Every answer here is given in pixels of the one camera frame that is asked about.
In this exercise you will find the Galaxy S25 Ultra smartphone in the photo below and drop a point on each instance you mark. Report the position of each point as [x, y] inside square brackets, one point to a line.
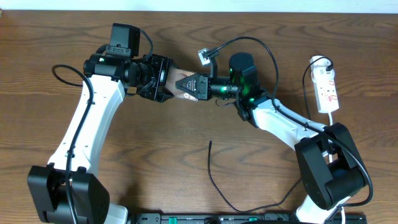
[174, 75]

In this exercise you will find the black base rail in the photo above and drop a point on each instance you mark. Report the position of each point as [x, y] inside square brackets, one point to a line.
[156, 218]

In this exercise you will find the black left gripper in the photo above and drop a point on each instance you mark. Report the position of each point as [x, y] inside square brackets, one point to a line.
[157, 91]

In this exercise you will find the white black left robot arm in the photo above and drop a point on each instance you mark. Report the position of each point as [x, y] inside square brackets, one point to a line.
[67, 189]

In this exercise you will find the white power strip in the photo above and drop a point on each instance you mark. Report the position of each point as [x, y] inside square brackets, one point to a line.
[322, 75]

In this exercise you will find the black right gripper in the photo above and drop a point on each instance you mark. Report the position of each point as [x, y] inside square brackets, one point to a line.
[202, 86]

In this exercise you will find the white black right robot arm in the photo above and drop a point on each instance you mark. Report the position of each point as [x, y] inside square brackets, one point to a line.
[331, 168]

